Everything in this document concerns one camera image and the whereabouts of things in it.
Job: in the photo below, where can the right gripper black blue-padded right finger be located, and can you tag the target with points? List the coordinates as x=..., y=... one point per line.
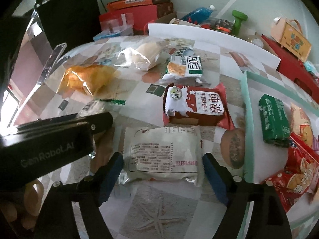
x=256, y=205

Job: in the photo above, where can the orange flat box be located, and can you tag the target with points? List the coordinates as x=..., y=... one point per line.
x=123, y=4

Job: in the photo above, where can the green dumbbell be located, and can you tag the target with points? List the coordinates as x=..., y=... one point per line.
x=239, y=18

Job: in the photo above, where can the pink snack packet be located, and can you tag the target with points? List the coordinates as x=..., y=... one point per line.
x=315, y=144

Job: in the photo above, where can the red round-biscuit snack bag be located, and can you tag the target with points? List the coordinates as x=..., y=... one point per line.
x=300, y=176

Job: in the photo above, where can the clear bag round bun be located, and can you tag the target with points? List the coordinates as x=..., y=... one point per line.
x=142, y=56

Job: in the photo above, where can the black cabinet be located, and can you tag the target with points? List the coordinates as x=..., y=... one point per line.
x=74, y=22

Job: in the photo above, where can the red white biscuit packet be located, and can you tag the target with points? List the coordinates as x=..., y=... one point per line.
x=188, y=105

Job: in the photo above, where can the mint green white tray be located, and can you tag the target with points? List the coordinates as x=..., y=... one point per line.
x=281, y=161

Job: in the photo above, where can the red gift box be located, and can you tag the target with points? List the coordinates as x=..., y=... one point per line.
x=142, y=15

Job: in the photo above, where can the blue plastic bottle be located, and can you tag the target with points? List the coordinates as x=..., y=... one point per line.
x=199, y=15

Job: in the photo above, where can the small green-edged snack packet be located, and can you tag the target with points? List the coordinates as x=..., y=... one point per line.
x=98, y=106

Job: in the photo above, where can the large red box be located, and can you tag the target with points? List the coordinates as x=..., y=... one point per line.
x=293, y=69

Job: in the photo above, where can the clear plastic container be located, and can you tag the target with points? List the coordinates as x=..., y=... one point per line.
x=116, y=27

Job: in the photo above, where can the orange bread bag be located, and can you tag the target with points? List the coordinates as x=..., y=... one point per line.
x=87, y=80

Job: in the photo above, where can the tan cardboard handle box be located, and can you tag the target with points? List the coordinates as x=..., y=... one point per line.
x=289, y=34

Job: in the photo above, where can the white green cracker packet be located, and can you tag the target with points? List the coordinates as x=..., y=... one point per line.
x=183, y=68

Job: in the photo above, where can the orange red chips bag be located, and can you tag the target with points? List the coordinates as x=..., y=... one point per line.
x=301, y=125

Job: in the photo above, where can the red patterned snack packet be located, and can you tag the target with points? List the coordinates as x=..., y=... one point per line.
x=296, y=140

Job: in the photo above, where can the clear acrylic stand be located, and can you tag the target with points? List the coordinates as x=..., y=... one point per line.
x=51, y=62

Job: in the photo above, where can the white printed snack packet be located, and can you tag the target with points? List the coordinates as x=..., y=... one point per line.
x=162, y=154

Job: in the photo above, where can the green snack packet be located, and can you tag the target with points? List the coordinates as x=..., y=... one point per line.
x=274, y=121

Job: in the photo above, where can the person's left hand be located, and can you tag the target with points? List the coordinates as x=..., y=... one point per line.
x=23, y=204

